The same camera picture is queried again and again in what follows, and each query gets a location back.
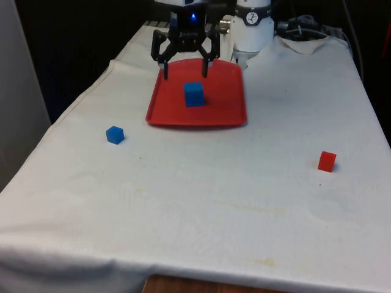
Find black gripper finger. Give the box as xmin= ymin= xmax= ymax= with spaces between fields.
xmin=150 ymin=29 xmax=183 ymax=81
xmin=194 ymin=27 xmax=221 ymax=79

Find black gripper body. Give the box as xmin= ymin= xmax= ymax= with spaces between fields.
xmin=169 ymin=4 xmax=212 ymax=52

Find large blue cube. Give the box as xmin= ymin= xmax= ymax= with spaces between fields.
xmin=183 ymin=81 xmax=205 ymax=108

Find red tray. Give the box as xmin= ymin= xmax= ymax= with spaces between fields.
xmin=145 ymin=58 xmax=247 ymax=128

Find small blue cube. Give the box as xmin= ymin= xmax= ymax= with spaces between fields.
xmin=105 ymin=125 xmax=126 ymax=145

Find small red cube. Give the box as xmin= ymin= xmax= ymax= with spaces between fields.
xmin=317 ymin=150 xmax=337 ymax=172

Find grey cable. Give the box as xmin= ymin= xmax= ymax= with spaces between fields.
xmin=342 ymin=0 xmax=365 ymax=79

